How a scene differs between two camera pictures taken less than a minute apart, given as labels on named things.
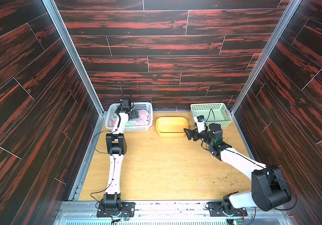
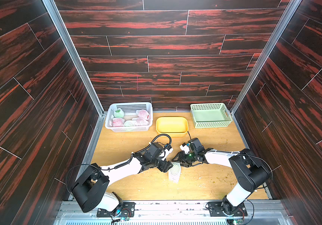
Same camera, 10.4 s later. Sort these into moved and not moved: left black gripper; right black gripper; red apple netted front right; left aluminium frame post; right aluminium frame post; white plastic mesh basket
Moved: right black gripper; left black gripper
Not moved: white plastic mesh basket; left aluminium frame post; right aluminium frame post; red apple netted front right
